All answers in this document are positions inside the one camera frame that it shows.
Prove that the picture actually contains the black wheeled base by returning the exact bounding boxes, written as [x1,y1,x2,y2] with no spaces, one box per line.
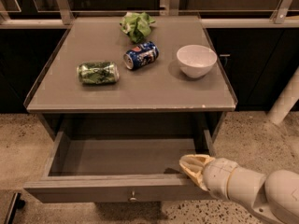
[4,192,26,224]

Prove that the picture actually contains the blue pepsi can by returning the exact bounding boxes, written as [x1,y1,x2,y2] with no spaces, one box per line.
[123,41,159,70]

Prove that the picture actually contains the metal railing frame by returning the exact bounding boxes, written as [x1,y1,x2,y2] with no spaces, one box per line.
[0,0,299,29]

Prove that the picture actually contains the grey drawer cabinet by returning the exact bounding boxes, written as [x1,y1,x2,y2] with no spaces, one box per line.
[23,14,238,147]

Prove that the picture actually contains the crumpled green chip bag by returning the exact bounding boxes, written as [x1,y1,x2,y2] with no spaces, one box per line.
[120,12,155,44]

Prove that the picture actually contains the white bowl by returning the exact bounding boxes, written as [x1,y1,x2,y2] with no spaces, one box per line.
[177,45,217,78]

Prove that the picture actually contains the green soda can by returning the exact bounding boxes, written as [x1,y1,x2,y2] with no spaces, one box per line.
[77,62,120,85]

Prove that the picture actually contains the grey top drawer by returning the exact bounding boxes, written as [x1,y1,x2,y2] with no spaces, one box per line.
[24,131,210,203]

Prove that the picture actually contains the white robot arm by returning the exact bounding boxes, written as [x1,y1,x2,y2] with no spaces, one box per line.
[179,72,299,224]

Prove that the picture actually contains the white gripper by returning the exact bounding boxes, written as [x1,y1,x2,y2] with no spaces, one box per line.
[179,154,238,200]

